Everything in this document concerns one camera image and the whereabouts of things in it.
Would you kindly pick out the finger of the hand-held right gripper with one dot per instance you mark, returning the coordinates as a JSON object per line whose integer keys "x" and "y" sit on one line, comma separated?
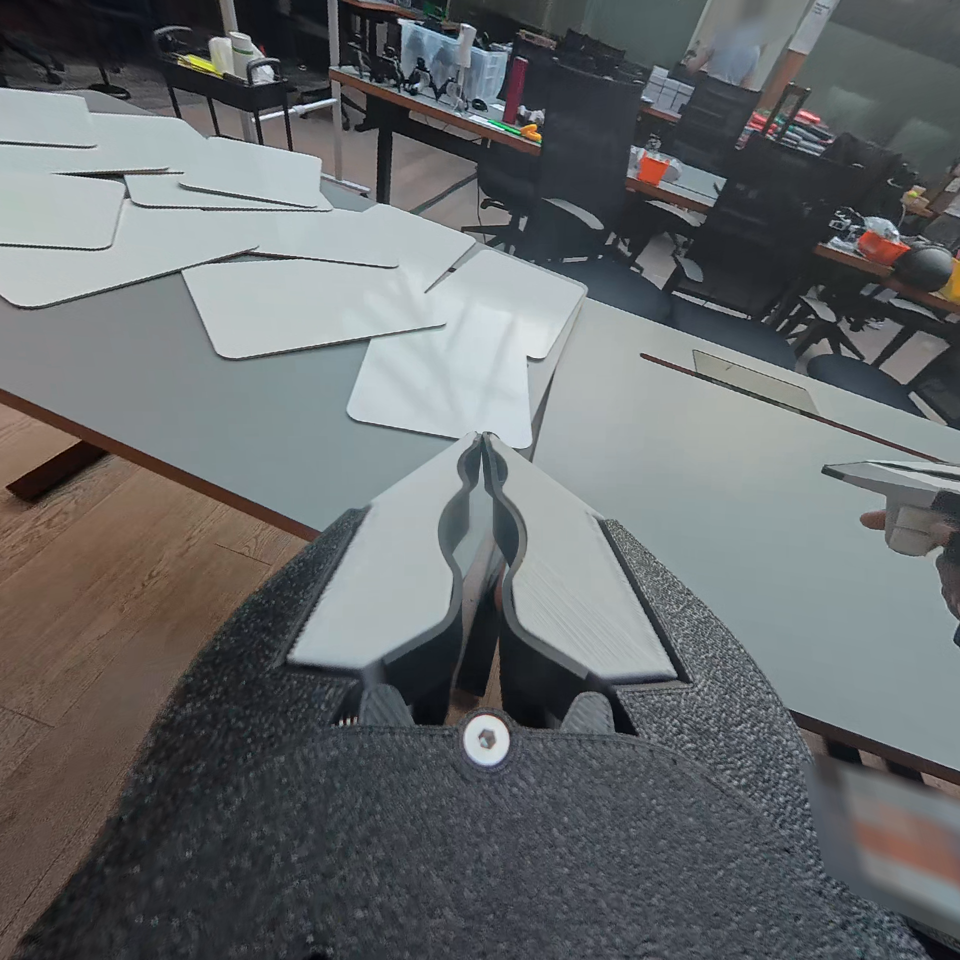
{"x": 922, "y": 484}

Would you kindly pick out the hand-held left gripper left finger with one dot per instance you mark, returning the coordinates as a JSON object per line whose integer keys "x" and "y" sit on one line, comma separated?
{"x": 382, "y": 585}

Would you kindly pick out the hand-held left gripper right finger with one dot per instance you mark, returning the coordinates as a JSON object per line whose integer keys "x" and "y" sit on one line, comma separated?
{"x": 585, "y": 600}

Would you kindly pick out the white rounded board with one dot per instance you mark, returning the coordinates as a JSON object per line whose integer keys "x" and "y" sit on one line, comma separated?
{"x": 465, "y": 352}

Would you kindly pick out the group of white panels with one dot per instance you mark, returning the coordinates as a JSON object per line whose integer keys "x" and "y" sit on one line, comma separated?
{"x": 285, "y": 307}

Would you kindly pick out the grey desk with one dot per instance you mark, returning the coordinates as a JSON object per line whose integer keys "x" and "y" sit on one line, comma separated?
{"x": 150, "y": 390}
{"x": 712, "y": 525}
{"x": 652, "y": 341}

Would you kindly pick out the dark desk leg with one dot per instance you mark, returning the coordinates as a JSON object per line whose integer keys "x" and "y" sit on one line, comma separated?
{"x": 52, "y": 472}

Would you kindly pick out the person's right hand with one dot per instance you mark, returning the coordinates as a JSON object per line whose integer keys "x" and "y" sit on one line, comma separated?
{"x": 874, "y": 520}

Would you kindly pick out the brown work table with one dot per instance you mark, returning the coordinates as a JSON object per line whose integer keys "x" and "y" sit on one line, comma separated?
{"x": 420, "y": 101}
{"x": 840, "y": 259}

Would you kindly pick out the orange bin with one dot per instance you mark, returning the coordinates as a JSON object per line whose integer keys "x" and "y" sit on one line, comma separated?
{"x": 881, "y": 247}
{"x": 652, "y": 169}

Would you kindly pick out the black office chair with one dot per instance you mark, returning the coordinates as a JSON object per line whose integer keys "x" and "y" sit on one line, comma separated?
{"x": 750, "y": 210}
{"x": 585, "y": 135}

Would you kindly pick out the red bottle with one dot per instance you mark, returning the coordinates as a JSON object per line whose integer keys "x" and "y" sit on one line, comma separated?
{"x": 516, "y": 90}

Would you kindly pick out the black utility cart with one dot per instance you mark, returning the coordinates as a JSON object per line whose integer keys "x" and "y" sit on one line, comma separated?
{"x": 225, "y": 88}

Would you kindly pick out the clear plastic storage box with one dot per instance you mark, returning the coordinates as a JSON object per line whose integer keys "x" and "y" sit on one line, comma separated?
{"x": 427, "y": 52}

